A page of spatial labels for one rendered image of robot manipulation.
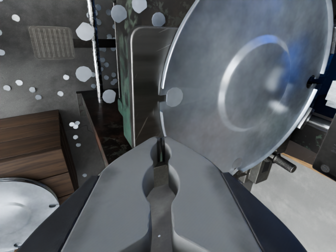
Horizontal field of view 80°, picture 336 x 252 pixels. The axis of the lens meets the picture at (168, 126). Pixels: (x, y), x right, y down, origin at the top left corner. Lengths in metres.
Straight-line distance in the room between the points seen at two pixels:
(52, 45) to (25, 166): 0.39
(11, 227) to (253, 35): 0.83
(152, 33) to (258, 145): 0.25
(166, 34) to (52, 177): 0.65
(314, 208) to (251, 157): 1.60
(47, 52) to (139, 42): 0.63
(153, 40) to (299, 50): 0.22
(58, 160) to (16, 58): 0.45
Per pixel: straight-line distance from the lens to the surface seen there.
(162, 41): 0.21
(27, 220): 0.85
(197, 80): 0.23
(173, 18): 0.36
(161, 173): 0.47
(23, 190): 0.78
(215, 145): 0.30
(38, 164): 0.74
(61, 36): 0.81
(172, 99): 0.22
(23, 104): 1.03
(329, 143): 0.32
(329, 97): 0.37
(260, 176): 0.50
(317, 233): 2.05
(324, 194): 1.87
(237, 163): 0.36
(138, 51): 0.20
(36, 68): 0.99
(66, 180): 0.79
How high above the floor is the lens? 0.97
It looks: 52 degrees down
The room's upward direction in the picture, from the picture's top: 133 degrees clockwise
